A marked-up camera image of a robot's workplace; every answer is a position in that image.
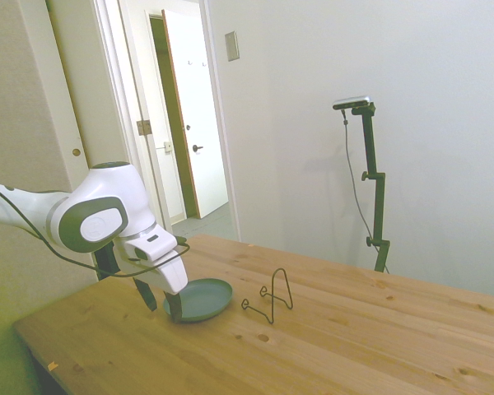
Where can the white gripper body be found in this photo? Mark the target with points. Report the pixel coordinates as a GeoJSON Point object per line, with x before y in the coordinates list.
{"type": "Point", "coordinates": [164, 257]}

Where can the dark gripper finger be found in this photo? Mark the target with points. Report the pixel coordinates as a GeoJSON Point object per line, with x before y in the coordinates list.
{"type": "Point", "coordinates": [146, 297]}
{"type": "Point", "coordinates": [173, 306]}

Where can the teal round plate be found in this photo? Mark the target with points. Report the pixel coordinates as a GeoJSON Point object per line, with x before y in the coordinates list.
{"type": "Point", "coordinates": [206, 298]}

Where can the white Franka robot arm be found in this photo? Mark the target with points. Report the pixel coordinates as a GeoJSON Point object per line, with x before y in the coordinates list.
{"type": "Point", "coordinates": [94, 193]}

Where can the metal door latch plate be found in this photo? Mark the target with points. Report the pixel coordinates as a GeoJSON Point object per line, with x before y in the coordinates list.
{"type": "Point", "coordinates": [167, 146]}

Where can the metal door hinge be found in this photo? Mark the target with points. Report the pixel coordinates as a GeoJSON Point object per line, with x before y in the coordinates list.
{"type": "Point", "coordinates": [143, 127]}

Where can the white door with brown edge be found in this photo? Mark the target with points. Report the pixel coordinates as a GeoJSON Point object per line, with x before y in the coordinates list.
{"type": "Point", "coordinates": [197, 123]}

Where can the beige door with knob hole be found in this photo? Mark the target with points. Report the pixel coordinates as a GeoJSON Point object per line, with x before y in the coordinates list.
{"type": "Point", "coordinates": [86, 103]}

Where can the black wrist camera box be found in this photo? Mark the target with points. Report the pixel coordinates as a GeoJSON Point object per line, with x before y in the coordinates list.
{"type": "Point", "coordinates": [106, 261]}

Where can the white door frame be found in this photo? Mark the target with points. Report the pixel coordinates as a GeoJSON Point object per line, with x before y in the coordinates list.
{"type": "Point", "coordinates": [222, 136]}

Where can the grey wall switch plate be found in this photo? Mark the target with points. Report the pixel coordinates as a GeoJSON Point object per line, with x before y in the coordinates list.
{"type": "Point", "coordinates": [231, 46]}

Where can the black camera stand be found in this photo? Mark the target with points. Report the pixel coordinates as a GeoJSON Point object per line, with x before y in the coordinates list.
{"type": "Point", "coordinates": [378, 197]}

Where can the silver exterior camera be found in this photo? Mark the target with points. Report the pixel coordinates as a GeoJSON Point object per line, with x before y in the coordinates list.
{"type": "Point", "coordinates": [352, 102]}

